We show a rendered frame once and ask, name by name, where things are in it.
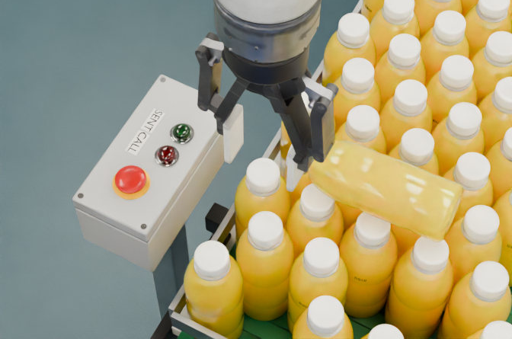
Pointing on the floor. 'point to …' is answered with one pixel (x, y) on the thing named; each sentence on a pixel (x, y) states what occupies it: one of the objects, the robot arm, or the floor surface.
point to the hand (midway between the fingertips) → (264, 151)
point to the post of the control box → (171, 271)
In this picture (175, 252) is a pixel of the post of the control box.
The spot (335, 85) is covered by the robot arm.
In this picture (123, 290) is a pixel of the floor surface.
